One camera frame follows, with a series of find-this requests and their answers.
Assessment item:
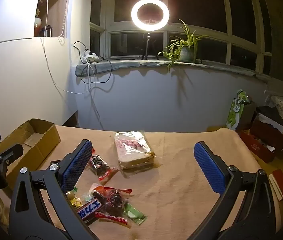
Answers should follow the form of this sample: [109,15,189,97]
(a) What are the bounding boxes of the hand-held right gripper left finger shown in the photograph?
[8,139,93,240]

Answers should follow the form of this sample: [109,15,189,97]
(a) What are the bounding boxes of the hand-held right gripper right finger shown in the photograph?
[194,141,277,240]

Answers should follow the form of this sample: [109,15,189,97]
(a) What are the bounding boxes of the dark plum packet red ends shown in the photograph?
[93,184,134,227]
[88,150,119,183]

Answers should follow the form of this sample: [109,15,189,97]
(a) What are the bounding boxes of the brown cardboard box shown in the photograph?
[0,119,61,183]

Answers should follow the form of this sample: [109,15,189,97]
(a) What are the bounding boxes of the yellow candy packet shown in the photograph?
[66,191,82,208]

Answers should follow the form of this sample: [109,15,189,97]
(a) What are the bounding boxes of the brown chocolate bar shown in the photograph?
[77,199,107,228]

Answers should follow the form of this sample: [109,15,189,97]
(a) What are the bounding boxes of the bagged sliced bread loaf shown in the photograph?
[114,130,155,171]

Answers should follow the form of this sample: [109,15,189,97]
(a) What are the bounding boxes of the clear green candy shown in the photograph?
[124,202,148,227]

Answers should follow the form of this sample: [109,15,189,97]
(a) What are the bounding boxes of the red cardboard box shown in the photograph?
[239,130,277,163]

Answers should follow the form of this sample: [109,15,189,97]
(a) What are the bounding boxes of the green white carton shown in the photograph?
[226,89,250,131]

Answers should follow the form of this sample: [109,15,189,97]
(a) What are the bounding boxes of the open box with papers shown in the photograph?
[250,112,283,151]

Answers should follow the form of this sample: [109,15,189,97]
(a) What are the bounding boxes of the red booklet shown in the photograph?
[269,169,283,202]

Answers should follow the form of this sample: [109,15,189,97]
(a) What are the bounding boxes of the white power strip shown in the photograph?
[82,50,99,62]

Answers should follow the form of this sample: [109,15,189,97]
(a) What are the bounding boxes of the potted spider plant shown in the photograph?
[158,19,209,73]

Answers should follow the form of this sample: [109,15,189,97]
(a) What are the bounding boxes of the dark bottle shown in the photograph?
[40,25,53,37]

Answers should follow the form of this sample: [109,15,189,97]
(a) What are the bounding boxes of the pale vase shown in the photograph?
[34,7,42,37]

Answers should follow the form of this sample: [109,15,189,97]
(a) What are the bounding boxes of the black tripod stand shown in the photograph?
[141,31,160,61]

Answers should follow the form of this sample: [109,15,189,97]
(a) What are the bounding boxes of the black cable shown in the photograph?
[74,41,114,83]

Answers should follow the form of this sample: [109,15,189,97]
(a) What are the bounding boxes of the white cable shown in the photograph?
[41,0,92,94]

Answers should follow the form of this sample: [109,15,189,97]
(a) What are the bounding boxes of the beaded blind cord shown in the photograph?
[58,0,69,41]

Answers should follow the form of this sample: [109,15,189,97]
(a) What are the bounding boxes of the wooden wall shelf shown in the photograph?
[34,0,71,38]

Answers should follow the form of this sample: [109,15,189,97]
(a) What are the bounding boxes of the white ring light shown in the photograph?
[131,0,170,33]

